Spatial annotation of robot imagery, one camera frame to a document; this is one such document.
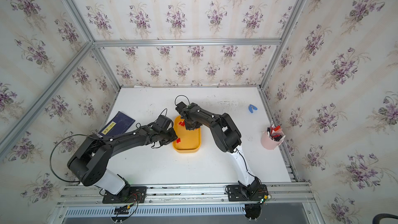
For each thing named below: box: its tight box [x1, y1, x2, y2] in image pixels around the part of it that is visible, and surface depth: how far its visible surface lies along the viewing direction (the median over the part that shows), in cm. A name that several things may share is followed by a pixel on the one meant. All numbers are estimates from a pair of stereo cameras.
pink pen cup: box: [260, 123, 286, 151], surface depth 86 cm
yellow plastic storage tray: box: [172, 115, 202, 154], surface depth 91 cm
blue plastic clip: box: [248, 103, 258, 114], surface depth 109 cm
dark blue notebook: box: [97, 110, 136, 137], surface depth 100 cm
